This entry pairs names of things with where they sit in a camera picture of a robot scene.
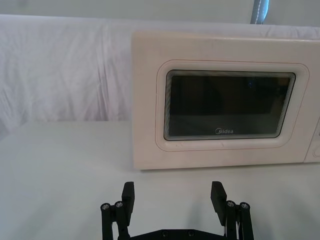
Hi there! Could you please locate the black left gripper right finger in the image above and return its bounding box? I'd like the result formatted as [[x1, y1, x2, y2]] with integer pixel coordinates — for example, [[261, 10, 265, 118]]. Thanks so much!
[[211, 181, 255, 240]]

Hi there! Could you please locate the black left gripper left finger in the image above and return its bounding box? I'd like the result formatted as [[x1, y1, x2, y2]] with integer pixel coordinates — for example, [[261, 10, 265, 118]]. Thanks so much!
[[100, 181, 136, 240]]

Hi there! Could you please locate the white tablecloth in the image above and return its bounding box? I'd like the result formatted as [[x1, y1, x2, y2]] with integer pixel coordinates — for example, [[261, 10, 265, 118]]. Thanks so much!
[[0, 121, 320, 240]]

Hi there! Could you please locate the cream microwave oven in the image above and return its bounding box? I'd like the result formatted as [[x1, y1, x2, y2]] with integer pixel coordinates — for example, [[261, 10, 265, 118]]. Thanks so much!
[[131, 30, 320, 173]]

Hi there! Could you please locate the white draped backdrop cloth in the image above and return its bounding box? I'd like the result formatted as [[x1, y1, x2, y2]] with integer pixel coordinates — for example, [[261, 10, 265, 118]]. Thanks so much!
[[0, 13, 320, 124]]

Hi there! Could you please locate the pale white curtain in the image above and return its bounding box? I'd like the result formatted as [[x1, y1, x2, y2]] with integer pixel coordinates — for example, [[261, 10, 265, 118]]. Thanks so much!
[[0, 0, 320, 27]]

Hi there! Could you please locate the grey striped post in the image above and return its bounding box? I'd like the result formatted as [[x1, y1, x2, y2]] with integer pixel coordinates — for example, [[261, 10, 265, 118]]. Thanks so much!
[[250, 0, 270, 26]]

